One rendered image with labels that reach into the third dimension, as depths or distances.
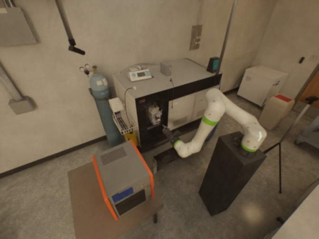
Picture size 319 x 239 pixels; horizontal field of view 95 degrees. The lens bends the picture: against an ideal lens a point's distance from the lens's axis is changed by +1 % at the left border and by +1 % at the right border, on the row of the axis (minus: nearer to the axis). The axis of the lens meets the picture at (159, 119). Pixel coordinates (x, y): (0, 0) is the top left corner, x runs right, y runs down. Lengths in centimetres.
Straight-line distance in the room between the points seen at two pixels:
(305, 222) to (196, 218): 112
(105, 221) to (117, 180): 47
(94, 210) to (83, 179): 35
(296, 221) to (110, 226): 141
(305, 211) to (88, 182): 187
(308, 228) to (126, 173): 135
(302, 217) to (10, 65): 308
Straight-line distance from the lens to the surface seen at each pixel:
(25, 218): 281
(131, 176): 119
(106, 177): 123
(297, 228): 162
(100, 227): 156
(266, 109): 372
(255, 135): 129
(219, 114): 107
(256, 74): 433
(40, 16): 228
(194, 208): 233
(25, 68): 241
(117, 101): 175
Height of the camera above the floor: 215
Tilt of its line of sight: 39 degrees down
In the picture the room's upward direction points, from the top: straight up
